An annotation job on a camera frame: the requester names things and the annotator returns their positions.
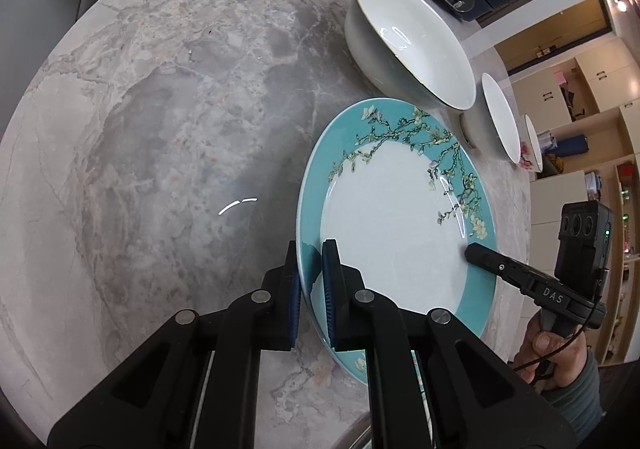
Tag person's right hand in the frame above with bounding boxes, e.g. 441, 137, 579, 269
514, 313, 589, 389

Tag large teal floral plate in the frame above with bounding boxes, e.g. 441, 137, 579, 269
295, 97, 499, 410

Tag large white bowl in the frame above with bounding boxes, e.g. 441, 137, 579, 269
344, 0, 476, 111

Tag small red floral bowl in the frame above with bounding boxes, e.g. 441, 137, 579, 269
518, 114, 542, 173

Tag right forearm grey sleeve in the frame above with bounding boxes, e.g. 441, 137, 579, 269
541, 351, 603, 443

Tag medium white bowl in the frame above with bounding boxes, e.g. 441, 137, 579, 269
460, 73, 521, 164

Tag black right tracking camera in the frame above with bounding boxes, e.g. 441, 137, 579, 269
554, 200, 613, 303

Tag brown entrance door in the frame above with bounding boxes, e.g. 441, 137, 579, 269
495, 0, 612, 74

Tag white wall cabinets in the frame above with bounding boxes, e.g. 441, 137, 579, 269
513, 38, 639, 365

